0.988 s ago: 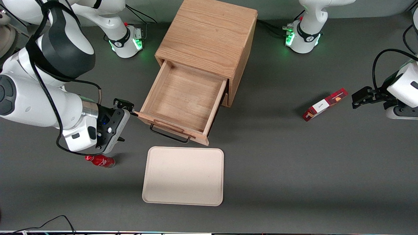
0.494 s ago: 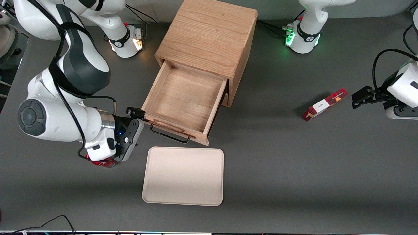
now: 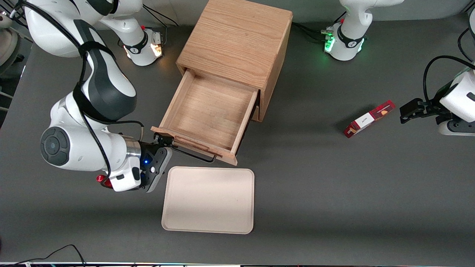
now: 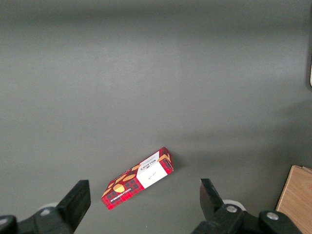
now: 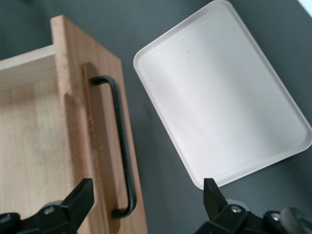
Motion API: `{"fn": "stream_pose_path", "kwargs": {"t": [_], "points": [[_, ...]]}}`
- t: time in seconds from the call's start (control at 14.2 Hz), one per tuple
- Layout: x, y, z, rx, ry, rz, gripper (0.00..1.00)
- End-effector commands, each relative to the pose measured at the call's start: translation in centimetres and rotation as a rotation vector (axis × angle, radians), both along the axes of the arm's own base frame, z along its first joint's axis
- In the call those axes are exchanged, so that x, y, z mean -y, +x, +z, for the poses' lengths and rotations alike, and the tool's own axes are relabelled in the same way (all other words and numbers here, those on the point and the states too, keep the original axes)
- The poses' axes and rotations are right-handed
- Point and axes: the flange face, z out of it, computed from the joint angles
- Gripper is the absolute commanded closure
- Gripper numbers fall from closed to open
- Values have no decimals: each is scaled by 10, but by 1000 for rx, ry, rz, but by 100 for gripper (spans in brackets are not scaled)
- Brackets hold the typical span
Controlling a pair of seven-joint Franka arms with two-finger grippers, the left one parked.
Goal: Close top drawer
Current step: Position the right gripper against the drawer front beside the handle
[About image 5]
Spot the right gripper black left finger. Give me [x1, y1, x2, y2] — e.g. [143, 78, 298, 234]
[0, 178, 95, 234]

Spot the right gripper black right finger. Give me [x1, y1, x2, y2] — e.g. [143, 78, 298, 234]
[195, 178, 283, 234]

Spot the wooden drawer with notched front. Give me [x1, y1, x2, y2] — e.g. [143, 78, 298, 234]
[0, 14, 149, 234]

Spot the black metal drawer handle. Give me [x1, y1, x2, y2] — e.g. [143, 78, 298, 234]
[90, 76, 137, 218]

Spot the beige rectangular tray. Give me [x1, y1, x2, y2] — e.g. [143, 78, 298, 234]
[133, 0, 312, 190]

